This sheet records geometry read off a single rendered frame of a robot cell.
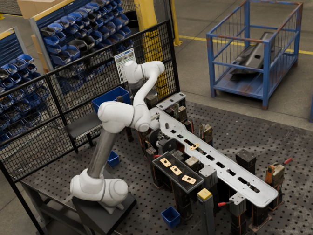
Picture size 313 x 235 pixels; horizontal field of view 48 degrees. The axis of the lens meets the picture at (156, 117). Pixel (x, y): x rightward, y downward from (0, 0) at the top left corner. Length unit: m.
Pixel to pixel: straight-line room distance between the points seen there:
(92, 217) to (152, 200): 0.48
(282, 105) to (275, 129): 1.51
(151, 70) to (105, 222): 1.13
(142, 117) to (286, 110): 2.86
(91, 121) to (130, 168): 0.54
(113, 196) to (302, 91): 3.32
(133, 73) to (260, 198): 1.21
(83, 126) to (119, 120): 1.07
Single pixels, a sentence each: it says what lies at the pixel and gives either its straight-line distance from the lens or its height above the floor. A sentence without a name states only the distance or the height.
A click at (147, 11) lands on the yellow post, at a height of 1.68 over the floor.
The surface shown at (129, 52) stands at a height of 1.42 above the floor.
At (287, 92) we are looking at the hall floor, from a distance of 5.00.
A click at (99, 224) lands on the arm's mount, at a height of 0.80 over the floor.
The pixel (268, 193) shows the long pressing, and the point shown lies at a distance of 2.35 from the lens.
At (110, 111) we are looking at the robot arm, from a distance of 2.04.
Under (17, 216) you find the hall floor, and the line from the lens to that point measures 4.13.
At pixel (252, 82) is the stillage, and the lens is 4.89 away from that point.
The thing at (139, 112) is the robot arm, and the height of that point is 1.59.
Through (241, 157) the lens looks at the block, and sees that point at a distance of 2.52.
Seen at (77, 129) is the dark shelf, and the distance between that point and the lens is 3.09.
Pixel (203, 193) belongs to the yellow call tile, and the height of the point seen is 1.16.
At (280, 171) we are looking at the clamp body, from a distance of 2.41.
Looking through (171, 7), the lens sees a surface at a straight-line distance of 6.21.
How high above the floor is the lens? 2.79
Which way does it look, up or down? 36 degrees down
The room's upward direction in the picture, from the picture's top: 12 degrees counter-clockwise
